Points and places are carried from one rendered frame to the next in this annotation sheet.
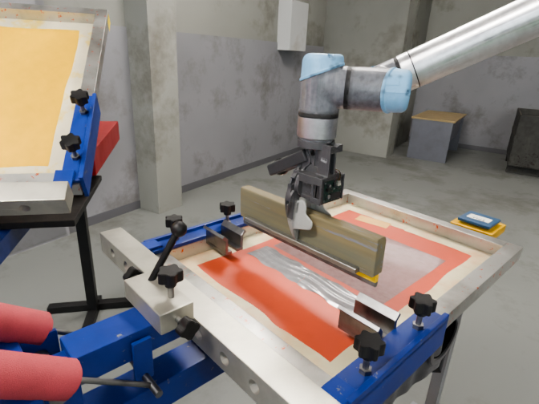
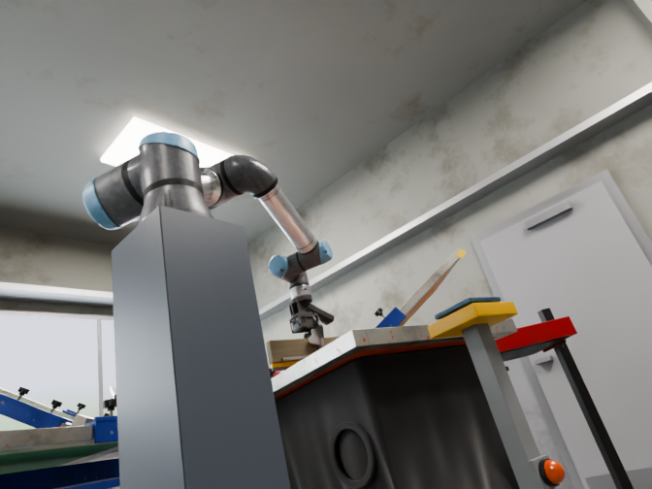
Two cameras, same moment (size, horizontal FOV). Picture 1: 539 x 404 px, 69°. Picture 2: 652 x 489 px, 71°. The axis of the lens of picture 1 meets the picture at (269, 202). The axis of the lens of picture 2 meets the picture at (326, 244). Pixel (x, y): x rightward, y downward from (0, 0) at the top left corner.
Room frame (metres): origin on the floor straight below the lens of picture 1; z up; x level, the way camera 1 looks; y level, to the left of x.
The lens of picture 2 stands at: (1.01, -1.64, 0.76)
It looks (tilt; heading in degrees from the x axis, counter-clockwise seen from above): 25 degrees up; 95
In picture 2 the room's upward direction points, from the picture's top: 15 degrees counter-clockwise
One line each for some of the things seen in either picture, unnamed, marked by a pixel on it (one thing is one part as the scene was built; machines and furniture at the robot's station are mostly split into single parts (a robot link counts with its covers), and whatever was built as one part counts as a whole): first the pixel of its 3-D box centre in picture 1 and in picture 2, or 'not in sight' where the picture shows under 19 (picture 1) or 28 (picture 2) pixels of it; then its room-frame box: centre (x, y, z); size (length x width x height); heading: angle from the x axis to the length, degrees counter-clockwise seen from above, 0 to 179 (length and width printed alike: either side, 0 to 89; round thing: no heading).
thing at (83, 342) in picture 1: (127, 336); not in sight; (0.49, 0.21, 1.02); 0.17 x 0.06 x 0.05; 134
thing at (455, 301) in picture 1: (343, 255); (356, 373); (0.88, -0.19, 0.97); 0.79 x 0.58 x 0.04; 134
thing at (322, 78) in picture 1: (322, 85); (296, 275); (0.74, -0.09, 1.39); 0.09 x 0.08 x 0.11; 76
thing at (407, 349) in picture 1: (391, 360); not in sight; (0.51, -0.21, 0.98); 0.30 x 0.05 x 0.07; 134
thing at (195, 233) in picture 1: (202, 240); not in sight; (0.91, 0.17, 0.98); 0.30 x 0.05 x 0.07; 134
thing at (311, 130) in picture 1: (318, 128); (301, 294); (0.74, -0.09, 1.31); 0.08 x 0.08 x 0.05
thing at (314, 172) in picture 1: (316, 170); (304, 315); (0.74, -0.09, 1.23); 0.09 x 0.08 x 0.12; 44
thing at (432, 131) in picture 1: (436, 135); not in sight; (6.50, -2.73, 0.32); 1.20 x 0.63 x 0.64; 148
